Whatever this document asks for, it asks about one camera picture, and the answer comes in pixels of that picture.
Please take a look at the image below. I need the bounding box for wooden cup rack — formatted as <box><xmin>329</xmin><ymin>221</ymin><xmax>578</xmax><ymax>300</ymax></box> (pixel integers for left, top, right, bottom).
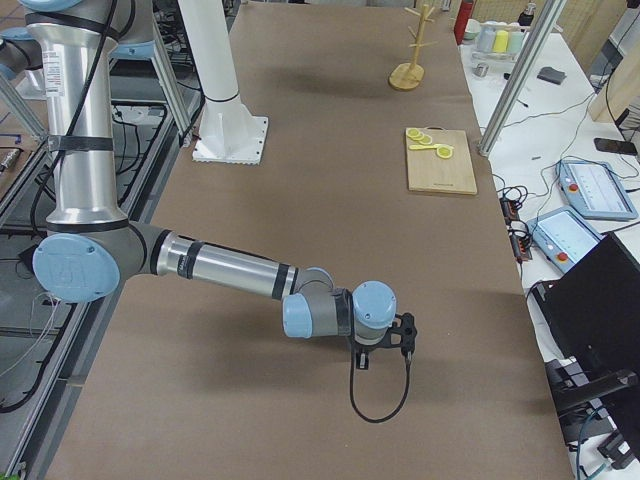
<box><xmin>388</xmin><ymin>2</ymin><xmax>435</xmax><ymax>92</ymax></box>

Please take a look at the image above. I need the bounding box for yellow cup on tray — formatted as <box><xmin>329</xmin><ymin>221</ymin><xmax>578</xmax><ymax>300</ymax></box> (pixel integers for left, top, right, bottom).
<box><xmin>492</xmin><ymin>30</ymin><xmax>509</xmax><ymax>54</ymax></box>

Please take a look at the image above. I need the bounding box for white central pillar mount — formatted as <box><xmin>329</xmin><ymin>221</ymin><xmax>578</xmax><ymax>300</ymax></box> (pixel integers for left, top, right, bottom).
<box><xmin>179</xmin><ymin>0</ymin><xmax>268</xmax><ymax>165</ymax></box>

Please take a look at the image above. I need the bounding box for yellow plastic knife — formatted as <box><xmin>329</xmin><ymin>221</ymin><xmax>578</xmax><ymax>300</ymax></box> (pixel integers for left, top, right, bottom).
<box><xmin>408</xmin><ymin>144</ymin><xmax>447</xmax><ymax>151</ymax></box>

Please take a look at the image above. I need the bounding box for black monitor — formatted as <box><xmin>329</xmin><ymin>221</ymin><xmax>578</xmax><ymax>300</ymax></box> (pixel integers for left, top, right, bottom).
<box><xmin>534</xmin><ymin>234</ymin><xmax>639</xmax><ymax>443</ymax></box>

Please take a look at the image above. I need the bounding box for red bottle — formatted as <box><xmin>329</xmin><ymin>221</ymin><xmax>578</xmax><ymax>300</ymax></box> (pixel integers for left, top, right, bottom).
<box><xmin>453</xmin><ymin>0</ymin><xmax>474</xmax><ymax>45</ymax></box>

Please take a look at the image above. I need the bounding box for far teach pendant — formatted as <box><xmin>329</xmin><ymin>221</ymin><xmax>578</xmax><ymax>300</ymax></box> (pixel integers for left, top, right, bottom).
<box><xmin>558</xmin><ymin>160</ymin><xmax>638</xmax><ymax>221</ymax></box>

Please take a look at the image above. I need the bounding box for near teach pendant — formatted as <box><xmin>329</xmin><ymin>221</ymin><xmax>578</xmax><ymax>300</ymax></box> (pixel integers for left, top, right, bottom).
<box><xmin>527</xmin><ymin>207</ymin><xmax>603</xmax><ymax>273</ymax></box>

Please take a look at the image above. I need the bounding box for lemon slice far end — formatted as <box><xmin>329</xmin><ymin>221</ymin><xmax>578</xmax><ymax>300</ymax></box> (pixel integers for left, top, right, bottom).
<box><xmin>406</xmin><ymin>128</ymin><xmax>422</xmax><ymax>139</ymax></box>

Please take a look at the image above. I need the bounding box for bamboo cutting board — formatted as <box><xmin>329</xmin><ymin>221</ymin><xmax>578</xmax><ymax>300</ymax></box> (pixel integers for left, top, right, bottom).
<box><xmin>405</xmin><ymin>127</ymin><xmax>477</xmax><ymax>195</ymax></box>

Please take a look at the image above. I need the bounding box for grey block on side table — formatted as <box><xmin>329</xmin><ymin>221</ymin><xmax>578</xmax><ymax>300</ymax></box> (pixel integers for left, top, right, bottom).
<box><xmin>537</xmin><ymin>66</ymin><xmax>566</xmax><ymax>85</ymax></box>

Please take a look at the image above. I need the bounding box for teach pendant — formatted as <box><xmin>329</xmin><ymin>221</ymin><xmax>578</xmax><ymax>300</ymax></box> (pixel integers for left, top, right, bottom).
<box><xmin>558</xmin><ymin>160</ymin><xmax>638</xmax><ymax>221</ymax></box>
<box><xmin>527</xmin><ymin>207</ymin><xmax>603</xmax><ymax>273</ymax></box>

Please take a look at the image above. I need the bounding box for pale green cup on tray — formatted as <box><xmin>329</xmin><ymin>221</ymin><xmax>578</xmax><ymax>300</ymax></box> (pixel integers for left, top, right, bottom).
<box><xmin>506</xmin><ymin>30</ymin><xmax>524</xmax><ymax>55</ymax></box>

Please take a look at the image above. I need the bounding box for lemon slice on knife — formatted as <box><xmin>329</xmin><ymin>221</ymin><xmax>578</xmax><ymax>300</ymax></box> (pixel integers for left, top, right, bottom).
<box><xmin>435</xmin><ymin>144</ymin><xmax>454</xmax><ymax>159</ymax></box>

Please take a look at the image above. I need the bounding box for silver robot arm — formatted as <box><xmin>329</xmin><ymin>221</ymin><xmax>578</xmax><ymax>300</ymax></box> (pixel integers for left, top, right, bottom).
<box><xmin>24</xmin><ymin>1</ymin><xmax>413</xmax><ymax>369</ymax></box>

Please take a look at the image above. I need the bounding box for light blue cup on tray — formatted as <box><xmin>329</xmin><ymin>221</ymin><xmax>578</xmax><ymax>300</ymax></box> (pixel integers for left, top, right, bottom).
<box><xmin>476</xmin><ymin>25</ymin><xmax>496</xmax><ymax>53</ymax></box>

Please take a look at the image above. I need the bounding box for small steel cup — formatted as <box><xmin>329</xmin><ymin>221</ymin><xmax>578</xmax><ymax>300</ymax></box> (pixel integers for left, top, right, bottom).
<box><xmin>473</xmin><ymin>62</ymin><xmax>489</xmax><ymax>78</ymax></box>

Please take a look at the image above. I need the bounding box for black smartphone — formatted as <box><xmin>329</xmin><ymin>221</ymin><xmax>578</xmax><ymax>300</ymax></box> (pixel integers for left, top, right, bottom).
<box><xmin>594</xmin><ymin>137</ymin><xmax>638</xmax><ymax>156</ymax></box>

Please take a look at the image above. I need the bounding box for aluminium frame post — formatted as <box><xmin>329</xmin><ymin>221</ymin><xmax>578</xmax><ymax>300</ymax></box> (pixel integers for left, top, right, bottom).
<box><xmin>478</xmin><ymin>0</ymin><xmax>566</xmax><ymax>157</ymax></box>

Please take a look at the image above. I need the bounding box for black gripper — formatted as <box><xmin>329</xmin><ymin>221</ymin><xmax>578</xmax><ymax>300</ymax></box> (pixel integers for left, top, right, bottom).
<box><xmin>353</xmin><ymin>342</ymin><xmax>370</xmax><ymax>370</ymax></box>

